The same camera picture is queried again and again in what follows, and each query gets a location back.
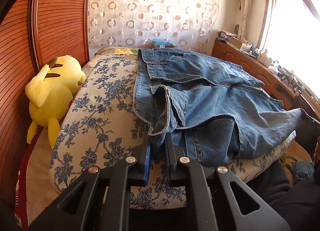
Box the blue floral white quilt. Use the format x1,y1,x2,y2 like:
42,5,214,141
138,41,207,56
49,54,296,209

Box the cardboard box on cabinet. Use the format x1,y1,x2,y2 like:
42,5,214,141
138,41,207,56
229,37,251,52

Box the cream side curtain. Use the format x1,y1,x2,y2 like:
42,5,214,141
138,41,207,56
238,0,252,39

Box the bright window wooden frame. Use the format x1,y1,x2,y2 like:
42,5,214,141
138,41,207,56
263,0,319,99

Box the colourful floral bed sheet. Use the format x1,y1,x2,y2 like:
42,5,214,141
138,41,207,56
95,47,138,56

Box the yellow Pikachu plush toy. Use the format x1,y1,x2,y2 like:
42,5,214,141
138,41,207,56
25,55,86,148

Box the long wooden cabinet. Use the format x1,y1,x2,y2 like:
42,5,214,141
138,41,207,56
212,39,319,120

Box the blue denim jeans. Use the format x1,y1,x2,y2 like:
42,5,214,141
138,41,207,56
133,48,303,167

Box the white circle pattern curtain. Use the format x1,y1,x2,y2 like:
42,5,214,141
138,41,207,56
88,0,219,53

